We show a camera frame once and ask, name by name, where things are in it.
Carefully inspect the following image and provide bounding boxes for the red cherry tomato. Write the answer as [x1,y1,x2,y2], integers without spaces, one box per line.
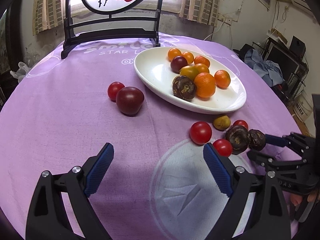
[189,121,212,145]
[233,120,249,130]
[213,139,233,157]
[107,81,125,102]

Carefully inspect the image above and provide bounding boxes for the small yellow-green fruit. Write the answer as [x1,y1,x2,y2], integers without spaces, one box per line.
[213,115,231,131]

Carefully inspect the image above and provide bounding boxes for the large dark red plum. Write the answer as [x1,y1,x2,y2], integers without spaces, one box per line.
[116,87,144,116]

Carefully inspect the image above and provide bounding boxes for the right hand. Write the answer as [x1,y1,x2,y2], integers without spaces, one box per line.
[290,190,319,206]

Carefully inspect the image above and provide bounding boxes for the white bucket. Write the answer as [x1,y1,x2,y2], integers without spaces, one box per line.
[293,90,313,122]

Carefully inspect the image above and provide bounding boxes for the blue clothes pile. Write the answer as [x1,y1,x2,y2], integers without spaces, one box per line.
[244,48,284,87]

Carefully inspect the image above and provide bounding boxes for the small orange mandarin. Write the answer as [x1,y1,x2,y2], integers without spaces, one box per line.
[214,69,231,89]

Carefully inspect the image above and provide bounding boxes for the black monitor shelf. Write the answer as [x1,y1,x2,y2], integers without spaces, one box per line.
[261,37,309,101]

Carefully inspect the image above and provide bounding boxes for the large orange mandarin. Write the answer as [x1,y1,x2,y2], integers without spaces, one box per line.
[194,73,216,99]

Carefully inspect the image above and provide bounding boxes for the orange cherry tomato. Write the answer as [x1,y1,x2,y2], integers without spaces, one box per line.
[167,48,182,62]
[194,63,209,73]
[182,51,194,65]

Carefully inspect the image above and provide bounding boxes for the yellow-green tomato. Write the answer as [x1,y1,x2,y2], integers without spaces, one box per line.
[180,66,200,81]

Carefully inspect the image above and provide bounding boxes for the purple tablecloth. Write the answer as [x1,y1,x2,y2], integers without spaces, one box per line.
[0,31,302,240]

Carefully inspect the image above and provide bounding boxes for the white oval plate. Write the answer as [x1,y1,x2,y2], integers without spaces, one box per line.
[134,47,247,114]

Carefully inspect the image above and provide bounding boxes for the white plastic bag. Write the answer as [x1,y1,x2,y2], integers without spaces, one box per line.
[10,62,32,83]

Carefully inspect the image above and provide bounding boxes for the right beige curtain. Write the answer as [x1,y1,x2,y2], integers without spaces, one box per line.
[179,0,220,27]

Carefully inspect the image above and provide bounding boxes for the beige curtain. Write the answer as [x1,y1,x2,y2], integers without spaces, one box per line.
[33,0,65,36]
[179,0,220,27]

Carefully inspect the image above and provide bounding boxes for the left beige curtain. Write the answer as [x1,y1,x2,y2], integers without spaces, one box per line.
[33,0,65,36]

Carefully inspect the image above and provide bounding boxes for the black framed round screen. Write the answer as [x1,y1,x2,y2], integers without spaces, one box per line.
[61,0,163,59]

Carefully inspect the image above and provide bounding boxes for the white wall socket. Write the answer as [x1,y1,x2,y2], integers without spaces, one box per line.
[218,14,233,26]

